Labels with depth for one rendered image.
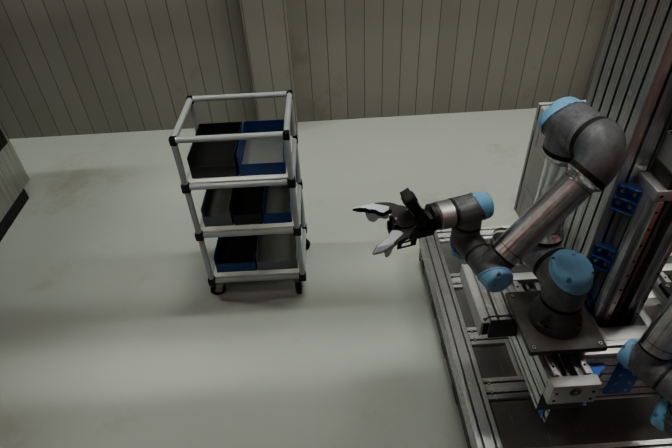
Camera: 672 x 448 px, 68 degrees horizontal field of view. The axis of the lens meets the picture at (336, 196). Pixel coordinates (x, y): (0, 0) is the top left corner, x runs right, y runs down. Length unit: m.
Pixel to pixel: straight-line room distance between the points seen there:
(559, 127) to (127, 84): 3.50
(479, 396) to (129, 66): 3.32
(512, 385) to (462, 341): 0.26
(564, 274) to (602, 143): 0.40
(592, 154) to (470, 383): 1.20
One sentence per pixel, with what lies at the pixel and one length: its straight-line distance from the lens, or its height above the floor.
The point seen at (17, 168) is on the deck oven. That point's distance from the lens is 3.90.
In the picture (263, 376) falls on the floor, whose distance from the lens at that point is 2.47.
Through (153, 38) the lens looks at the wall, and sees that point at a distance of 4.07.
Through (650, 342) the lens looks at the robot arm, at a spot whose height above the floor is 0.99.
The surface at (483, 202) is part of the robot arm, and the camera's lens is 1.32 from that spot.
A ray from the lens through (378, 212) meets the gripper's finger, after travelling 1.26.
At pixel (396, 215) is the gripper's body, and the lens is 1.25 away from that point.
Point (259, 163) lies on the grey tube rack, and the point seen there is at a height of 0.82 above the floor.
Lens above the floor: 2.05
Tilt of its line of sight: 38 degrees down
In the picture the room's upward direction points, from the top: 3 degrees counter-clockwise
